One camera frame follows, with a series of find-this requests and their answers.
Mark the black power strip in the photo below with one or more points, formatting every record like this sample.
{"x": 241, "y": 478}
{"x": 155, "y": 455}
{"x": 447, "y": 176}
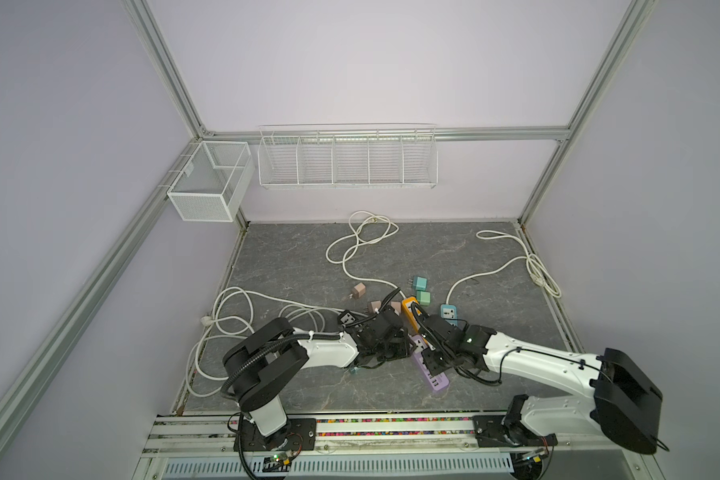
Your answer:
{"x": 346, "y": 317}

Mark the white wire rack basket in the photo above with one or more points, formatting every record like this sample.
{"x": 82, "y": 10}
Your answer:
{"x": 365, "y": 156}

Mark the teal power strip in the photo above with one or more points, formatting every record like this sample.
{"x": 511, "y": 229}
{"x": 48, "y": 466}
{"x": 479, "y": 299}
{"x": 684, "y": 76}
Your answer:
{"x": 449, "y": 313}

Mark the orange power strip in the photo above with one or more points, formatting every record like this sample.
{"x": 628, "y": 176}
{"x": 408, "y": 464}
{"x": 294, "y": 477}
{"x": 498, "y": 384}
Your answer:
{"x": 411, "y": 308}

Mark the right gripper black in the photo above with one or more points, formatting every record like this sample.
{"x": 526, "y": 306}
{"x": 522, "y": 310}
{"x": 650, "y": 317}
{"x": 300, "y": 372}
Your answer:
{"x": 428, "y": 361}

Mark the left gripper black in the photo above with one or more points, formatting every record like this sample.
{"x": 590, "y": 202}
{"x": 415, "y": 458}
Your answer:
{"x": 404, "y": 349}

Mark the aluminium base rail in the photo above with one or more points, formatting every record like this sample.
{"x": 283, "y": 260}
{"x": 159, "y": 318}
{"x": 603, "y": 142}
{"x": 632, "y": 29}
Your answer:
{"x": 377, "y": 446}

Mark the purple power strip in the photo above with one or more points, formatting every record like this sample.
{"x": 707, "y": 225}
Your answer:
{"x": 438, "y": 382}

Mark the white mesh box basket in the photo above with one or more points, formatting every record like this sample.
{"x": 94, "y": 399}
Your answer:
{"x": 212, "y": 183}

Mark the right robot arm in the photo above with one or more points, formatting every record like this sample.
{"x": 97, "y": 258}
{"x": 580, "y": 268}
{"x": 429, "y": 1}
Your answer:
{"x": 606, "y": 394}

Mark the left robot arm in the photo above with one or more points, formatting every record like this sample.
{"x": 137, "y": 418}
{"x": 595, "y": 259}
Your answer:
{"x": 259, "y": 367}

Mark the green adapter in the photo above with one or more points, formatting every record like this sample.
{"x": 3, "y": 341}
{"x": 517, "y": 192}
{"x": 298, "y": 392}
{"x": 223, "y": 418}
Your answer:
{"x": 423, "y": 298}

